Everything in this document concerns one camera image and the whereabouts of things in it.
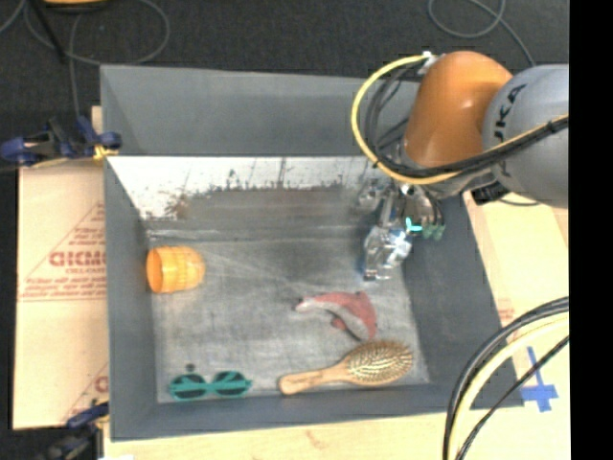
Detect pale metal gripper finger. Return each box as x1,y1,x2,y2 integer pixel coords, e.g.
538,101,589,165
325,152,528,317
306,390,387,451
361,230,388,282
385,231,414,277

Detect wooden hairbrush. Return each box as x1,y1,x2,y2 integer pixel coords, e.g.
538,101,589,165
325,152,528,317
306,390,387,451
277,340,416,396

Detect green sunglasses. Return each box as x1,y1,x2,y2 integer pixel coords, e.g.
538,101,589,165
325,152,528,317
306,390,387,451
167,370,254,402

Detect black cylinder on white bracket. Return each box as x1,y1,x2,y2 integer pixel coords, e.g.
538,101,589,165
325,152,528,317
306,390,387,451
470,179,537,206

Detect brown cardboard board red print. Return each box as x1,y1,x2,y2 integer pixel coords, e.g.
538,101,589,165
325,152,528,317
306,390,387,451
11,105,112,431

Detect red toy dolphin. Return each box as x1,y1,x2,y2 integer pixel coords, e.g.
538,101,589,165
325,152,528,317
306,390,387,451
292,289,379,342

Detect grey metal bin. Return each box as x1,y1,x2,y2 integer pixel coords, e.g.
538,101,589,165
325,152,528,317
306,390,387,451
99,64,524,440

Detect orange plastic cup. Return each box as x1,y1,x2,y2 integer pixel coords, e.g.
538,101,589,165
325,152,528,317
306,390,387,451
146,245,207,295

